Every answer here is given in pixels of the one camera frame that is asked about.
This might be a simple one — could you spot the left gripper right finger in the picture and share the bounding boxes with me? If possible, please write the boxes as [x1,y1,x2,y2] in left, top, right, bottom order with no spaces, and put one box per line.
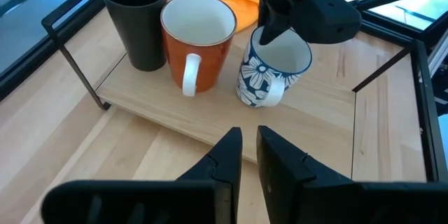
[256,125,354,224]

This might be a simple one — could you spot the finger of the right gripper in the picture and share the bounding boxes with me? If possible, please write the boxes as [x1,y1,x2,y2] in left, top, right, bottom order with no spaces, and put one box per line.
[258,2,293,46]

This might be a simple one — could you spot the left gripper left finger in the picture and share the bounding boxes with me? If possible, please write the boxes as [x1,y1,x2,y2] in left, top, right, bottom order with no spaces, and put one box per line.
[176,127,244,224]

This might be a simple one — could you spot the blue white floral mug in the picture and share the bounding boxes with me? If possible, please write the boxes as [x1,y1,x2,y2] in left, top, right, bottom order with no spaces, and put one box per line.
[236,24,313,109]

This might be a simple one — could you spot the red mug with white handle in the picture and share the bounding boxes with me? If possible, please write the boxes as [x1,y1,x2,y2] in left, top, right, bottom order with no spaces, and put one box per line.
[160,0,238,98]

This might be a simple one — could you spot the tall black tumbler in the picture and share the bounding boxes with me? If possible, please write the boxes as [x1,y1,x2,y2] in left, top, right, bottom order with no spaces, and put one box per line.
[100,0,169,72]

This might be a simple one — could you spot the wooden shelf with black frame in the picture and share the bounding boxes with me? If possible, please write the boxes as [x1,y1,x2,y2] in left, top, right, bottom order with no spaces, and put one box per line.
[41,0,412,179]

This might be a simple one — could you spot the black aluminium table frame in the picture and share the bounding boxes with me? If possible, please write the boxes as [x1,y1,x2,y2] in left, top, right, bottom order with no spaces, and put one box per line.
[0,0,448,183]

